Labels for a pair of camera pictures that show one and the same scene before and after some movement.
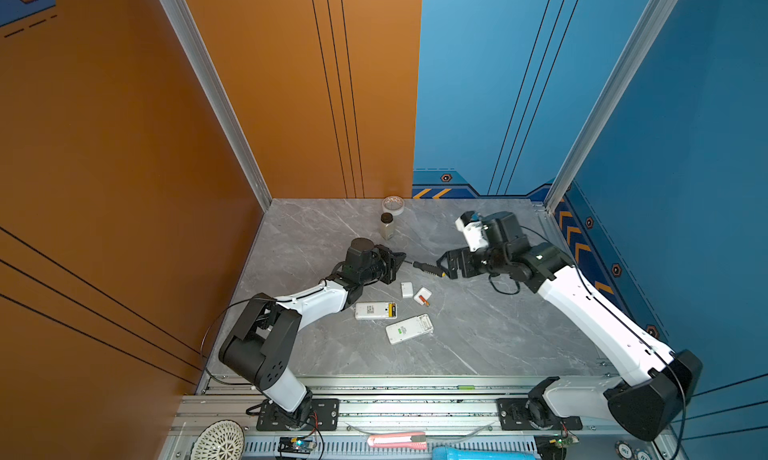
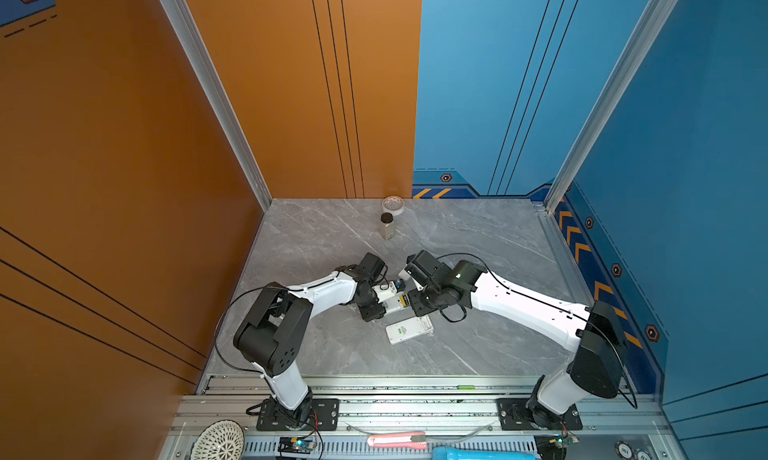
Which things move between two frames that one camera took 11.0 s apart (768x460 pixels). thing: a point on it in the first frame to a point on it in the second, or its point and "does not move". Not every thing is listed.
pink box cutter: [399, 441] does not move
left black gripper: [393, 263] to [373, 313]
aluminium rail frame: [406, 417] does not move
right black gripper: [462, 256] to [418, 310]
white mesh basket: [218, 440] does not move
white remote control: [410, 329] does not move
